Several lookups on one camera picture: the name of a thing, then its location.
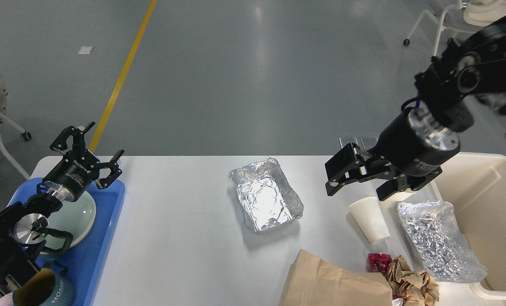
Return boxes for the white paper cup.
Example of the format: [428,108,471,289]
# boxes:
[380,189,416,209]
[348,196,390,244]

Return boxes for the aluminium foil tray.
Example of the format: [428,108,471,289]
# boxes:
[228,157,305,233]

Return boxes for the crumpled foil tray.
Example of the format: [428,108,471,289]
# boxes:
[396,200,488,283]

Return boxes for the pink plate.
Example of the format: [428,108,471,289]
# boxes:
[45,221,93,249]

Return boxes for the red white crushed can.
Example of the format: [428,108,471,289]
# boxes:
[367,252,404,306]

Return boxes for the left floor outlet plate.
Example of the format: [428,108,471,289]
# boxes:
[339,137,362,148]

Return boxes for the right floor outlet plate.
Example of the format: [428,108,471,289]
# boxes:
[360,137,378,150]

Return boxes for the floor outlet plate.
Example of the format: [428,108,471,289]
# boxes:
[360,137,378,150]
[339,137,362,148]

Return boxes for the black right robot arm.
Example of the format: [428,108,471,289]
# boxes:
[325,15,506,200]

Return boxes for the lying white paper cup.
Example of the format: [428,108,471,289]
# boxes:
[348,196,390,244]

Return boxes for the beige plastic bin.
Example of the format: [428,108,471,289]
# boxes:
[428,153,506,306]

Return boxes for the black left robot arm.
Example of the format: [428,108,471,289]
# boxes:
[0,122,124,298]

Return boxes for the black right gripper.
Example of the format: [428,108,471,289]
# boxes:
[325,107,461,201]

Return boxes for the pink ribbed mug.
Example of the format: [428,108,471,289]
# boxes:
[0,293,14,306]

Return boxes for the crumpled brown paper ball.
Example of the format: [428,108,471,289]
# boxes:
[385,256,440,306]

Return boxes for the large brown paper bag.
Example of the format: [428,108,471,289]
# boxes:
[278,249,393,306]

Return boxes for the light green plate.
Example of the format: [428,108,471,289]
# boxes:
[48,191,97,230]

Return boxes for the dark green mug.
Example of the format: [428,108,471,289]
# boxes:
[12,259,76,306]

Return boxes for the blue plastic tray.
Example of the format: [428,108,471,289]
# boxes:
[6,178,126,306]

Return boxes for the white chair on casters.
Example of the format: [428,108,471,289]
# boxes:
[403,0,506,56]

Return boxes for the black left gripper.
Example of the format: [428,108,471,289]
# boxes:
[42,122,125,202]

